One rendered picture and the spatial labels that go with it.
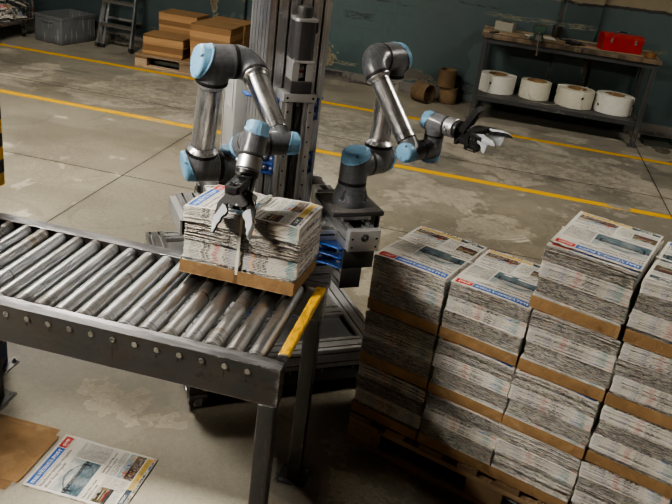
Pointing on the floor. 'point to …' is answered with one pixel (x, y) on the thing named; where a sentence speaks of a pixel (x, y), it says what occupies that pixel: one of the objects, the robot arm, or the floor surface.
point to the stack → (504, 379)
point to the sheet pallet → (188, 37)
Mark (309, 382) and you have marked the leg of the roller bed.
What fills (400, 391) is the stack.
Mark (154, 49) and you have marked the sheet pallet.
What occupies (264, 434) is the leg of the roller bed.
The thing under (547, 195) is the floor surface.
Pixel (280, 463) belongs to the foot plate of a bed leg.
